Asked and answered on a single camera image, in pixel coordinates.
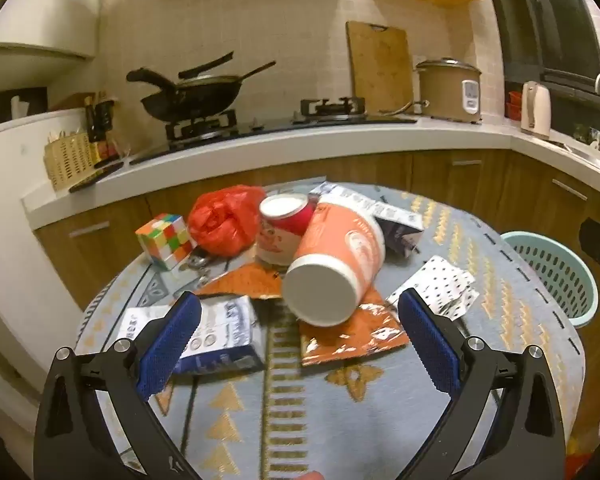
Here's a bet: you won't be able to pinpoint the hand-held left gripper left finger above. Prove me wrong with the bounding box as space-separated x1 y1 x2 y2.
33 291 203 480

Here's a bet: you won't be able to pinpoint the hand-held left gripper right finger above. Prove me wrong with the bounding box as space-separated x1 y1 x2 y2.
397 287 567 480

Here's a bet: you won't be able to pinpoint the teal perforated plastic basket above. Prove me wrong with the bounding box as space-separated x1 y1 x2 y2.
500 231 600 328

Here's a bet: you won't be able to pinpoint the blue and white milk carton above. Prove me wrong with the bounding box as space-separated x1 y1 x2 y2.
372 201 425 259
117 295 266 375
308 181 381 216

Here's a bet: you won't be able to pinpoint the orange snack wrapper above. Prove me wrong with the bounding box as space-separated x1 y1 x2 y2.
298 287 412 367
195 262 286 301

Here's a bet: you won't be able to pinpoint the orange paper cup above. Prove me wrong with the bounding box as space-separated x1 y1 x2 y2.
282 195 387 327

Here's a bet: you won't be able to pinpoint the red drink can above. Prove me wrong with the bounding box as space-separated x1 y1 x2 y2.
257 192 318 266

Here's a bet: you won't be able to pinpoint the black white dotted paper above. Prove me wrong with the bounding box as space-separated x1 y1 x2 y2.
387 255 480 320

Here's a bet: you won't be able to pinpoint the metal keys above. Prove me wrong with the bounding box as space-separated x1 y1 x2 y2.
187 252 213 286

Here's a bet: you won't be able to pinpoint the stainless sink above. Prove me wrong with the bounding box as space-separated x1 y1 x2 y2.
550 140 600 176

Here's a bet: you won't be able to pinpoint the colourful puzzle cube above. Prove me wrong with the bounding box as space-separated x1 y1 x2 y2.
135 213 198 272

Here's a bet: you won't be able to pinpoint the patterned grey tablecloth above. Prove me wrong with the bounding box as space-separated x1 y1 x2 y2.
75 182 587 480

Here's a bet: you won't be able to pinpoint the red plastic bag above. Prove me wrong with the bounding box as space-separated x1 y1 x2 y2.
187 185 267 257

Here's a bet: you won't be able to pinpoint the white electric kettle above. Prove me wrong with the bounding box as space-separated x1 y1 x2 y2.
520 81 552 140

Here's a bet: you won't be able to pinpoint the wooden base cabinets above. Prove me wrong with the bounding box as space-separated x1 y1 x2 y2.
32 149 600 411

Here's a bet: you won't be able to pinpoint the black flat object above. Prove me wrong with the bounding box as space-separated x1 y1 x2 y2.
69 162 123 193

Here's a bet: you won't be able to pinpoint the wicker basket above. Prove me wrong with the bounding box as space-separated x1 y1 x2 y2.
43 130 95 192

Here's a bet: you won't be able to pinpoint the beige rice cooker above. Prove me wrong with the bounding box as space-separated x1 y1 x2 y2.
414 57 483 123

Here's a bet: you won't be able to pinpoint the white kitchen countertop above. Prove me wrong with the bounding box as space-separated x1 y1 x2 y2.
0 107 600 231

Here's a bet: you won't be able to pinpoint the dark sauce bottles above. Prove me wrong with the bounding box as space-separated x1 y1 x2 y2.
85 92 118 158

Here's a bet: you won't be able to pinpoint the dark window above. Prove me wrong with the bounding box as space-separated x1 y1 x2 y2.
480 0 600 111

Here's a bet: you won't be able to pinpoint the black gas cooktop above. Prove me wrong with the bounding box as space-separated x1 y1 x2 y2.
129 97 418 166

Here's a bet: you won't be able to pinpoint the black wok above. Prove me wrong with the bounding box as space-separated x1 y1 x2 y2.
126 61 277 123

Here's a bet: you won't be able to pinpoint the black spatula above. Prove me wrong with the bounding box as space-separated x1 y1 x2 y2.
177 51 235 81

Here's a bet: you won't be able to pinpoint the wooden cutting board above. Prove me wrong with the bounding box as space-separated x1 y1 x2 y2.
346 21 415 116

